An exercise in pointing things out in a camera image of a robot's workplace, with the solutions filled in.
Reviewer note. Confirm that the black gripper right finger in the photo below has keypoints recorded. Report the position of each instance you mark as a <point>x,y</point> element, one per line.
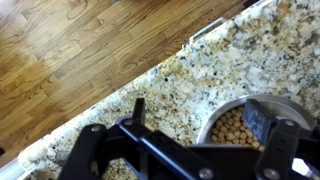
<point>260,120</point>

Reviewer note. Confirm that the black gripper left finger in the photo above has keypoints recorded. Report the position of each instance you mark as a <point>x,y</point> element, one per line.
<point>138,111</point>

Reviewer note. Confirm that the silver metal bowl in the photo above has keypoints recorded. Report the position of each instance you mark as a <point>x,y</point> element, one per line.
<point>283,105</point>

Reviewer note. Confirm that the beige chickpeas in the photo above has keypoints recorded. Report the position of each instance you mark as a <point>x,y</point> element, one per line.
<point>230,128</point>

